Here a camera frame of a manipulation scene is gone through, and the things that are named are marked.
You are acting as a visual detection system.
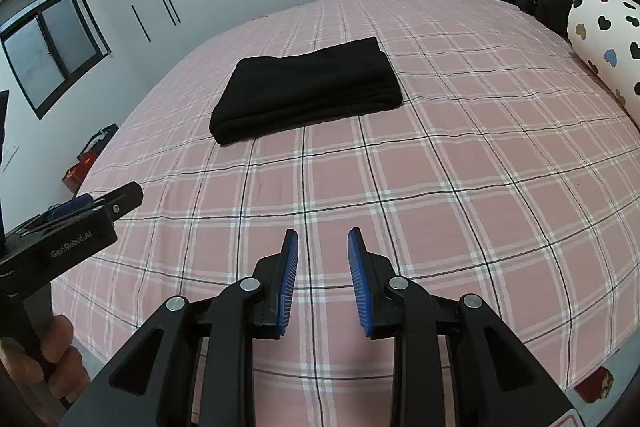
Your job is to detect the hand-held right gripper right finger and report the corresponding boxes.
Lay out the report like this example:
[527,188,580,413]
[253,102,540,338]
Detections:
[347,227,583,427]

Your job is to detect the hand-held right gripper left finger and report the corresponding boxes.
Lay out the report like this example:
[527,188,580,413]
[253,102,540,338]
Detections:
[59,228,299,427]

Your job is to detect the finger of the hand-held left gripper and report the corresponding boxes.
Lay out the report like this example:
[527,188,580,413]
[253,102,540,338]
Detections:
[47,193,96,220]
[95,181,145,220]

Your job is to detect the black pants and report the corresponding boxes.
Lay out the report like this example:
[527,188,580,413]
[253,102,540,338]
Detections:
[209,37,404,146]

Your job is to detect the person's left hand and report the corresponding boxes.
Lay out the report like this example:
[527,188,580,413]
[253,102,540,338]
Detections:
[0,314,93,413]

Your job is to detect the pink plaid bed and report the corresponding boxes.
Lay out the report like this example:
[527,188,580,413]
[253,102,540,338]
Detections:
[50,0,640,390]

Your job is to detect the dark framed window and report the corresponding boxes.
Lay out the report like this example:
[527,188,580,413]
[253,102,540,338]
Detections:
[0,0,112,120]

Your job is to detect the red printed cloth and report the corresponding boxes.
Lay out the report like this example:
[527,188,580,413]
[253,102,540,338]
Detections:
[574,366,615,404]

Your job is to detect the white heart print pillow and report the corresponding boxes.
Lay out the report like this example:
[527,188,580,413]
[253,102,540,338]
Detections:
[566,0,640,128]

